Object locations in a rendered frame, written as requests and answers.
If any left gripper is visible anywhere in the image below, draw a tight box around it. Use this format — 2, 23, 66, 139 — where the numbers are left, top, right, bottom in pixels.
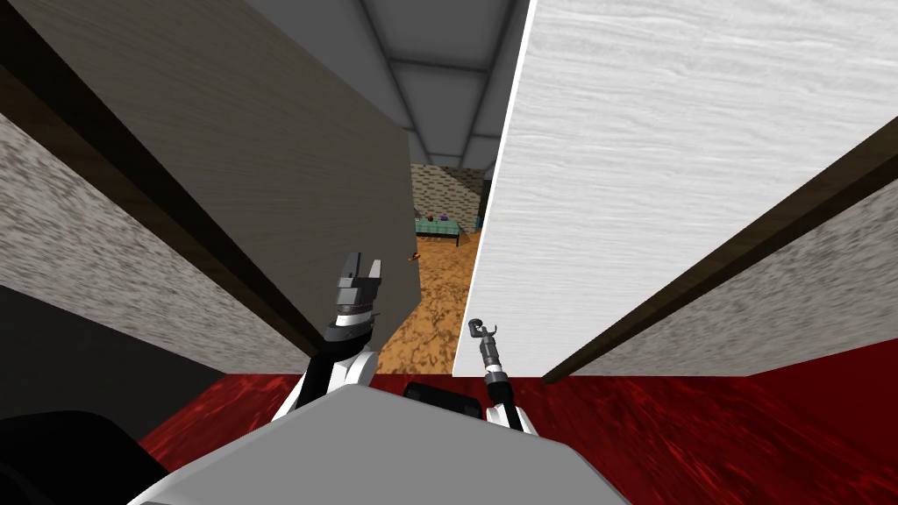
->
335, 252, 383, 306

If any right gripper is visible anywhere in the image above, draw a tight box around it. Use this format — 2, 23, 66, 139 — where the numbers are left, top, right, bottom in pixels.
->
467, 317, 499, 357

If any green table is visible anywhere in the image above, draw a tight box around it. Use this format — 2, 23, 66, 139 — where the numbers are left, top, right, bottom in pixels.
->
414, 215, 464, 248

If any grey-brown wooden door leaf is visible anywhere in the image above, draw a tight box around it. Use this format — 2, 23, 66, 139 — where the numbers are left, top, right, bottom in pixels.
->
6, 0, 424, 353

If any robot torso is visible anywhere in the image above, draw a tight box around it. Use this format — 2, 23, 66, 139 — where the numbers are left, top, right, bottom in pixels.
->
128, 381, 631, 505

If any white wooden door leaf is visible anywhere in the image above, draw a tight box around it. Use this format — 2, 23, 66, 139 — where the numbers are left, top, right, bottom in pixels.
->
452, 0, 898, 380

